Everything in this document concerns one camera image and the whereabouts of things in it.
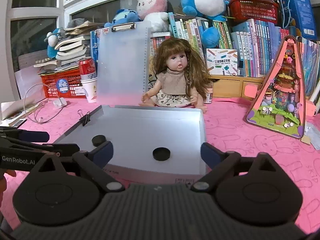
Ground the person's left hand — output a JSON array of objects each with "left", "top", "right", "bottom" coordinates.
[{"left": 0, "top": 170, "right": 16, "bottom": 206}]

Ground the black cap left in tray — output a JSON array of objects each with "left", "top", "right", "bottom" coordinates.
[{"left": 92, "top": 135, "right": 106, "bottom": 147}]

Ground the black cap in tray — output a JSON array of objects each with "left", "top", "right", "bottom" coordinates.
[
  {"left": 92, "top": 135, "right": 106, "bottom": 147},
  {"left": 152, "top": 147, "right": 171, "bottom": 161}
]

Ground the black binder clip on tray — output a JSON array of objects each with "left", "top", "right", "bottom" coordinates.
[{"left": 77, "top": 109, "right": 91, "bottom": 126}]

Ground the white shallow cardboard tray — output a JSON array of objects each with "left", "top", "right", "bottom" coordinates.
[{"left": 56, "top": 106, "right": 207, "bottom": 185}]

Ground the black cap right in tray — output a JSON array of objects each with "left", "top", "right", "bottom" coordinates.
[{"left": 152, "top": 147, "right": 171, "bottom": 161}]

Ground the white charger plug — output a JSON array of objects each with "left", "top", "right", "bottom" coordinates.
[{"left": 53, "top": 98, "right": 67, "bottom": 109}]

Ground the small jar behind doll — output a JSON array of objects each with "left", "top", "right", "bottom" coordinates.
[{"left": 204, "top": 86, "right": 213, "bottom": 104}]

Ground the wooden drawer box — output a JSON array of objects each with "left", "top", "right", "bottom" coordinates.
[{"left": 210, "top": 75, "right": 264, "bottom": 100}]

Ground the white paper cup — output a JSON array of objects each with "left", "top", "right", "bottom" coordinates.
[{"left": 81, "top": 77, "right": 97, "bottom": 103}]

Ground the pink triangular diorama house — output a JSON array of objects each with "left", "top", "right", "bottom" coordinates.
[{"left": 245, "top": 35, "right": 316, "bottom": 139}]

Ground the red plastic basket left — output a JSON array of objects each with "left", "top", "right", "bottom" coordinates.
[{"left": 40, "top": 68, "right": 86, "bottom": 98}]

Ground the brown haired baby doll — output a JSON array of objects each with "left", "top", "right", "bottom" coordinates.
[{"left": 139, "top": 37, "right": 210, "bottom": 112}]

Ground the red soda can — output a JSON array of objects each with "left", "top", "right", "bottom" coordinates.
[{"left": 79, "top": 57, "right": 97, "bottom": 81}]

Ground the translucent plastic clipboard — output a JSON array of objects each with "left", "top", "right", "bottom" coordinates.
[{"left": 97, "top": 21, "right": 151, "bottom": 105}]

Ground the blue white plush far left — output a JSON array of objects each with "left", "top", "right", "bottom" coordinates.
[{"left": 44, "top": 28, "right": 60, "bottom": 59}]

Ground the stack of books left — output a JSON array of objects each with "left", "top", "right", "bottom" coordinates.
[{"left": 34, "top": 18, "right": 103, "bottom": 75}]

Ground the row of upright books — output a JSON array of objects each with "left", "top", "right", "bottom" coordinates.
[{"left": 89, "top": 12, "right": 320, "bottom": 98}]

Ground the small blue plush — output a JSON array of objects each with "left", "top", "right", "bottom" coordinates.
[{"left": 104, "top": 9, "right": 140, "bottom": 28}]

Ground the red plastic basket on books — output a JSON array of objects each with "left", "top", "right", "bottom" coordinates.
[{"left": 229, "top": 0, "right": 279, "bottom": 24}]

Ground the large blue white plush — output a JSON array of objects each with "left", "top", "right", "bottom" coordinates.
[{"left": 177, "top": 0, "right": 231, "bottom": 49}]

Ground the blue cardboard box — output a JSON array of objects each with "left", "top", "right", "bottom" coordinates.
[{"left": 278, "top": 0, "right": 317, "bottom": 41}]

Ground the pink white bunny plush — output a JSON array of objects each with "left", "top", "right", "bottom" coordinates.
[{"left": 136, "top": 0, "right": 169, "bottom": 33}]

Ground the white charging cable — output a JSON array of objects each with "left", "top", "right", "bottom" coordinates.
[{"left": 23, "top": 83, "right": 62, "bottom": 125}]

